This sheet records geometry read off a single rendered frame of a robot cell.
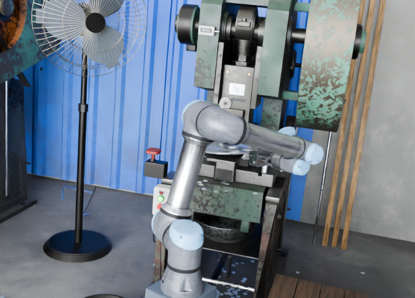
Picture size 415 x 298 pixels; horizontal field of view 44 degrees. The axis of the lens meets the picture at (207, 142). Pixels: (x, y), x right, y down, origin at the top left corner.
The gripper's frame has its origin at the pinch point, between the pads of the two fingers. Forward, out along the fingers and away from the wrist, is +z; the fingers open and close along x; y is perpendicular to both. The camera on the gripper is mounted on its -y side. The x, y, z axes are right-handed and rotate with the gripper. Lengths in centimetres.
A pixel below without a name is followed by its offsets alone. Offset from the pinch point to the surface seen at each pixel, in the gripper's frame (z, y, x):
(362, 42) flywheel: -29, -38, -49
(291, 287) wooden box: -34, 5, 50
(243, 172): 5.4, -3.5, 10.9
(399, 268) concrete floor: -9, -124, 82
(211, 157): 7.0, 14.7, 2.1
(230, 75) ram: 14.4, -1.1, -33.4
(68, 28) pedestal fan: 78, 49, -53
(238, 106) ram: 11.9, -4.2, -19.1
